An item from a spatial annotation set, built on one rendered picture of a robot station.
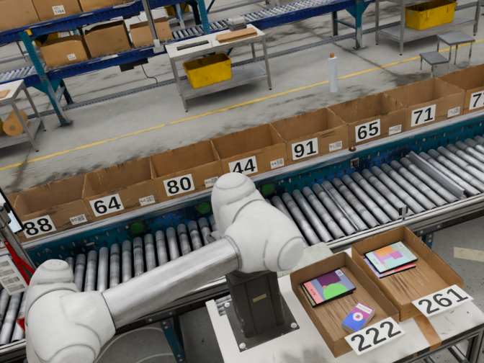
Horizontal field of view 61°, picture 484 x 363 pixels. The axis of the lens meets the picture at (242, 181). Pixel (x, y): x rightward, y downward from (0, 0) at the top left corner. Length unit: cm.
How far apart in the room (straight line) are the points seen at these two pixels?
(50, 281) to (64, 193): 156
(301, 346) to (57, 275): 98
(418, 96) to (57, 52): 495
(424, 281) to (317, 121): 127
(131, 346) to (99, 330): 185
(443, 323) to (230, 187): 100
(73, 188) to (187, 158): 72
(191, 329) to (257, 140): 130
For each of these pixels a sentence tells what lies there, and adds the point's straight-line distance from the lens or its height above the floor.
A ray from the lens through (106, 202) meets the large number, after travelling 238.
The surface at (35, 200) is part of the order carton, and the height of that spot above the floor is 96.
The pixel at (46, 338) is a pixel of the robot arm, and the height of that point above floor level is 148.
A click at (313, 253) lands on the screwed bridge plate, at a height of 75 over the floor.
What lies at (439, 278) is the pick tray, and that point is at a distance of 197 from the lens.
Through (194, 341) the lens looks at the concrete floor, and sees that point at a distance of 279.
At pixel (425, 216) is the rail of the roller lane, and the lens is 229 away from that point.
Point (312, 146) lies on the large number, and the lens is 245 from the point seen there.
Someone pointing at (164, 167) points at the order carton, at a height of 94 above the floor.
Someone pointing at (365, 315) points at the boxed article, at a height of 79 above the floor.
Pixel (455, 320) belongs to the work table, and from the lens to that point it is 185.
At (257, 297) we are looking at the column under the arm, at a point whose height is 97.
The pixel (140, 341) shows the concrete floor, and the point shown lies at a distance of 293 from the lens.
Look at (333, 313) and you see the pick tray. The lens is 181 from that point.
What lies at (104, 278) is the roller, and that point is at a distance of 229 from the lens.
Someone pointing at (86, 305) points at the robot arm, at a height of 148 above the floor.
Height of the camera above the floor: 219
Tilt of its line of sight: 33 degrees down
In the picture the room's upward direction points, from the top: 12 degrees counter-clockwise
